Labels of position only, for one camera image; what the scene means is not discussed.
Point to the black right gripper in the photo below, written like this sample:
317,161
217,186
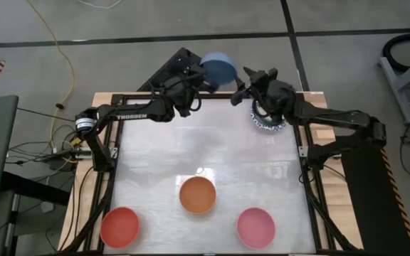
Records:
272,92

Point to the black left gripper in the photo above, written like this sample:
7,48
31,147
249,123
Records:
196,78

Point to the blue bowl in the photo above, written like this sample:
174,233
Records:
221,69

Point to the orange bowl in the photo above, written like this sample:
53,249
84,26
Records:
198,195

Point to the pink bowl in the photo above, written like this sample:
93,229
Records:
256,228

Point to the red bowl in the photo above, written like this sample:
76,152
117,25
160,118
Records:
119,227

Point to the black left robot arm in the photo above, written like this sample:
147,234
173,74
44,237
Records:
137,113

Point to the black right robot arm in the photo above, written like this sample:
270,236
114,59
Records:
333,115

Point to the black computer tower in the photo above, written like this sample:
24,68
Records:
176,62

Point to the grey metal stand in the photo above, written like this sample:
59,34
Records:
404,80

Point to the black aluminium table frame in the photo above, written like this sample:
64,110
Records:
134,96

